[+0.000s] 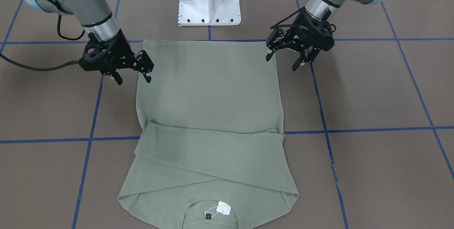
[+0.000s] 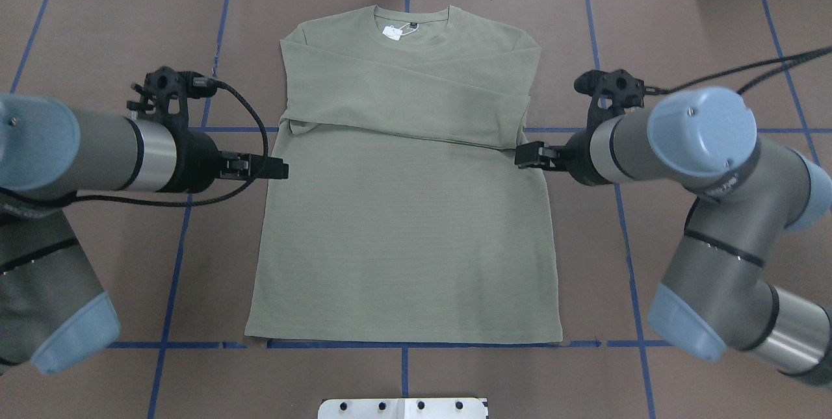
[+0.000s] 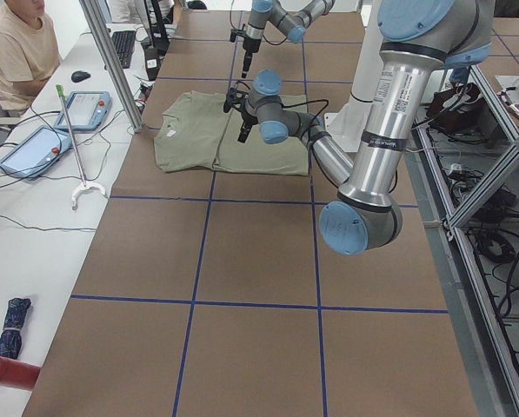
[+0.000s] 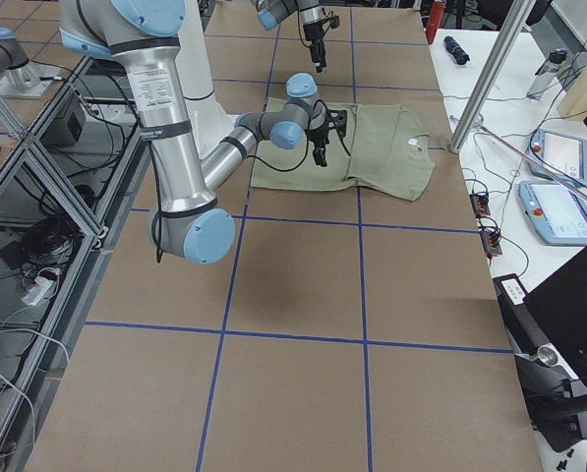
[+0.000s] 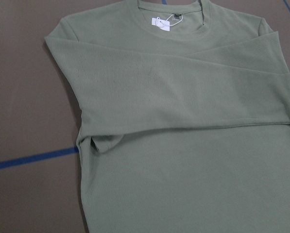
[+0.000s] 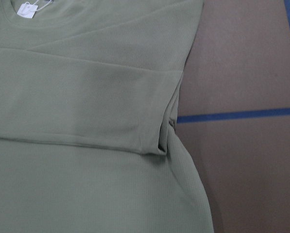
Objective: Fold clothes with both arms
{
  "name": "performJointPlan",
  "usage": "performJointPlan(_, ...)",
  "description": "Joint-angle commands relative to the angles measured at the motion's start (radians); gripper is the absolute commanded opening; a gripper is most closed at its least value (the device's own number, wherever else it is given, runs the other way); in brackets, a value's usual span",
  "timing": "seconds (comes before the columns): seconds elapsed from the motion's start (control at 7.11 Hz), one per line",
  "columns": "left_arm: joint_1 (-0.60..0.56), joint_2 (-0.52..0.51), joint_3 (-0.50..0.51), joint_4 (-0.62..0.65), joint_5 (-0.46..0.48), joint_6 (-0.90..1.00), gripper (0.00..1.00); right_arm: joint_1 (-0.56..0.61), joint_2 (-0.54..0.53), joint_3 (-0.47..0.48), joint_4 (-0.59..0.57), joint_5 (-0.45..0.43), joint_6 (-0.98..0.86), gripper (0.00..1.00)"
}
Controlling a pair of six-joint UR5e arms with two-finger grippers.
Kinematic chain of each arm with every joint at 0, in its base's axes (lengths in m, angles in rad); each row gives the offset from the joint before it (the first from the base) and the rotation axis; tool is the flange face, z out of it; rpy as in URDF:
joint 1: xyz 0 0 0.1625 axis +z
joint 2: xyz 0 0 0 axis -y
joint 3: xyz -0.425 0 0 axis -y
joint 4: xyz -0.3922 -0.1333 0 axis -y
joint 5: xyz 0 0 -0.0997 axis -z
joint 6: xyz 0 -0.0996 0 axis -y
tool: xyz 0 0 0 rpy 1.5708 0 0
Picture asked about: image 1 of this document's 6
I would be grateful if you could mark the white price tag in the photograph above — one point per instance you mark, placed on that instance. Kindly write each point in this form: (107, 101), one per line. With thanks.
(223, 208)

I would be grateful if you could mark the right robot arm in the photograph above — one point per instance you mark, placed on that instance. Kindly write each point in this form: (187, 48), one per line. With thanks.
(95, 16)

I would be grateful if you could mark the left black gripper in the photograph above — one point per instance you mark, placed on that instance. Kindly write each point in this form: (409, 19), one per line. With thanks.
(297, 34)

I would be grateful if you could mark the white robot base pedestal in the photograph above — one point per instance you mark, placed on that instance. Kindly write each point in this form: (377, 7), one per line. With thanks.
(209, 13)

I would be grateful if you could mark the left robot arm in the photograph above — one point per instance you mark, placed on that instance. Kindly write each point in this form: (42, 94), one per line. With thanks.
(325, 9)

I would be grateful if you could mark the brown paper table mat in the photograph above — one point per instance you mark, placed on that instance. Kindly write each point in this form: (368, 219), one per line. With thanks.
(369, 131)

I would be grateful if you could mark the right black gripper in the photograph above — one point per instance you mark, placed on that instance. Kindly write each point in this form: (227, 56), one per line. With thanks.
(120, 49)

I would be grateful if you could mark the olive green t-shirt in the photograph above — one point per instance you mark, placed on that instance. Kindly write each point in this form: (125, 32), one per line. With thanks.
(213, 130)

